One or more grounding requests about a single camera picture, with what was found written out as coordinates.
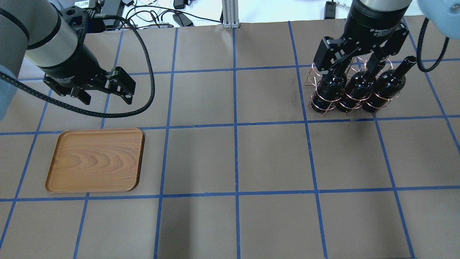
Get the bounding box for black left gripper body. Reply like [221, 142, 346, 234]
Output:
[43, 66, 136, 98]

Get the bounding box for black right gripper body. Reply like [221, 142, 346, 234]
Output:
[313, 24, 409, 72]

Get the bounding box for dark wine bottle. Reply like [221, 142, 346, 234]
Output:
[362, 56, 416, 114]
[336, 71, 375, 113]
[310, 75, 347, 114]

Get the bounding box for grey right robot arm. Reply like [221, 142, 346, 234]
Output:
[314, 0, 460, 83]

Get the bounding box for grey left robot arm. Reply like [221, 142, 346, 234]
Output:
[1, 0, 136, 105]

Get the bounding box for wooden rectangular tray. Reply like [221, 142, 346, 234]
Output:
[45, 128, 144, 193]

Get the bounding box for copper wire bottle basket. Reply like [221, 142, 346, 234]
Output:
[305, 57, 406, 116]

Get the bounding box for aluminium frame post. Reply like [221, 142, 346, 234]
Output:
[222, 0, 240, 28]

